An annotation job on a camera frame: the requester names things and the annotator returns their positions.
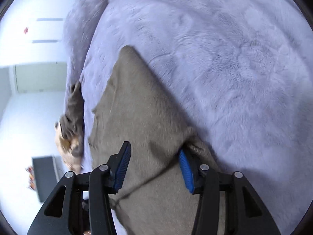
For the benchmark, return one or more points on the dark brown garment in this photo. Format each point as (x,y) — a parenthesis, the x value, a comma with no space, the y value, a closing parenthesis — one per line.
(72,122)

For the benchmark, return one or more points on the lavender plush bedspread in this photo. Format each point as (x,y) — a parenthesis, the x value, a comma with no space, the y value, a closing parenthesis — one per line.
(240,70)

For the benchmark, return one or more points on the colourful item beside box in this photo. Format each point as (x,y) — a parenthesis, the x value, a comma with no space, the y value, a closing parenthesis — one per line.
(32,184)

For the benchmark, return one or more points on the dark grey storage box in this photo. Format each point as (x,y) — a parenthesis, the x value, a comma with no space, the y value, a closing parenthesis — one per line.
(45,176)

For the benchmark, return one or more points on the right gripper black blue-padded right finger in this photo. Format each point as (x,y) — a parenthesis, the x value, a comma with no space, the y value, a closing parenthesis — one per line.
(245,211)

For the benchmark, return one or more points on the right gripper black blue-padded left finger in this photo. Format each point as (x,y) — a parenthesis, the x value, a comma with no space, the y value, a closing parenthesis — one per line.
(62,212)

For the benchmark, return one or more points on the peach striped garment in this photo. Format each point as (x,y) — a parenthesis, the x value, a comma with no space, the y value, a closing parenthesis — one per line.
(71,150)

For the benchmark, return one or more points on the taupe knit sweater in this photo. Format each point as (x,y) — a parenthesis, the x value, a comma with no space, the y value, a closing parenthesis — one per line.
(136,108)

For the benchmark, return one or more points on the white wardrobe door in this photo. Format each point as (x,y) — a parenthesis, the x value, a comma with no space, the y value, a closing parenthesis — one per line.
(40,77)

